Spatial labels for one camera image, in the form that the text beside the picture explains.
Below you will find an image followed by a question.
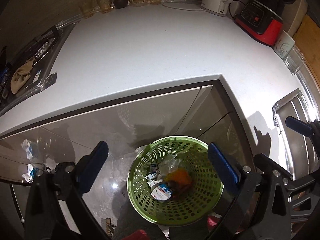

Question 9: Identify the green perforated trash basket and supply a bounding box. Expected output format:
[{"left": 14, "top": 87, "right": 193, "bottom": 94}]
[{"left": 127, "top": 135, "right": 223, "bottom": 227}]

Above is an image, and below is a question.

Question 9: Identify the blue white milk carton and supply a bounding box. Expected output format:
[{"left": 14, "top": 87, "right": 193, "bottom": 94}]
[{"left": 151, "top": 183, "right": 173, "bottom": 202}]

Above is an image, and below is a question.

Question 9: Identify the white crumpled plastic bag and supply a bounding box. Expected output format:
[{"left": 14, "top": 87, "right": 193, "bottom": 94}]
[{"left": 157, "top": 154, "right": 182, "bottom": 179}]

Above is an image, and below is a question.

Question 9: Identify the white printed mug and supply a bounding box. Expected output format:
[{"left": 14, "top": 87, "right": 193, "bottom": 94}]
[{"left": 273, "top": 30, "right": 295, "bottom": 59}]

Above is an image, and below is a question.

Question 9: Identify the black gas stove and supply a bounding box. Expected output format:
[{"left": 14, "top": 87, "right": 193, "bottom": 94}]
[{"left": 1, "top": 26, "right": 63, "bottom": 107}]

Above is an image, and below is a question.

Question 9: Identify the blue white wrapper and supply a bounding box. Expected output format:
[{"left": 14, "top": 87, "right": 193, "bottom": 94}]
[{"left": 145, "top": 163, "right": 161, "bottom": 180}]

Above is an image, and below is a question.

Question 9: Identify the grey cabinet door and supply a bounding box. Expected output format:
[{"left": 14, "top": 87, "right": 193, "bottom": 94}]
[{"left": 1, "top": 86, "right": 211, "bottom": 182}]

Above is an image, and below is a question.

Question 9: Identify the wooden cutting board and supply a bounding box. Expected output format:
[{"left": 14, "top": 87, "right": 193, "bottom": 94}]
[{"left": 293, "top": 15, "right": 320, "bottom": 85}]

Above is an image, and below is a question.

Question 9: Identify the beige cloth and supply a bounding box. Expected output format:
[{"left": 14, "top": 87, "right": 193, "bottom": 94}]
[{"left": 10, "top": 57, "right": 35, "bottom": 94}]

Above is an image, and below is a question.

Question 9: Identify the stainless steel sink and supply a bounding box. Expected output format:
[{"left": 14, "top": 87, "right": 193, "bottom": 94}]
[{"left": 272, "top": 89, "right": 318, "bottom": 180}]

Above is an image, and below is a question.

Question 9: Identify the white power cable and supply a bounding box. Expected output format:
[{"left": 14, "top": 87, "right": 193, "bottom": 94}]
[{"left": 161, "top": 0, "right": 208, "bottom": 13}]

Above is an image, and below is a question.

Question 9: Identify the red black blender base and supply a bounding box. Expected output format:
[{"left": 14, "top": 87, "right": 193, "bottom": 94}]
[{"left": 235, "top": 0, "right": 283, "bottom": 47}]

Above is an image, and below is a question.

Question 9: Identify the dark small bowl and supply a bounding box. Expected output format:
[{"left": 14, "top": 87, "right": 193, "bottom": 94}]
[{"left": 113, "top": 0, "right": 129, "bottom": 9}]

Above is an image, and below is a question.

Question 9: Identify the clear glass tumbler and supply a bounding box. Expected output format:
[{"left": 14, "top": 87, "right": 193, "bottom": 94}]
[{"left": 284, "top": 46, "right": 305, "bottom": 75}]

